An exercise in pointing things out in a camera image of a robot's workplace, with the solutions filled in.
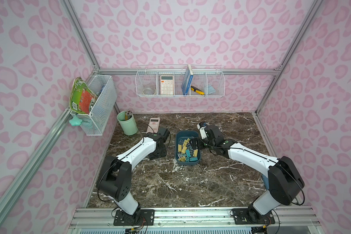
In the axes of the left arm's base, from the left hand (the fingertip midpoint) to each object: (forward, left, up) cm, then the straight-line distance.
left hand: (159, 152), depth 89 cm
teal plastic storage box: (+18, -13, -8) cm, 23 cm away
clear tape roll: (+34, +7, +20) cm, 40 cm away
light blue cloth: (+39, -34, +17) cm, 54 cm away
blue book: (+32, -17, +26) cm, 45 cm away
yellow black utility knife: (+36, -25, +19) cm, 48 cm away
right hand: (+5, -22, +7) cm, 23 cm away
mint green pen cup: (+23, +24, -3) cm, 34 cm away
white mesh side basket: (+3, +29, +25) cm, 38 cm away
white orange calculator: (+35, -5, +24) cm, 43 cm away
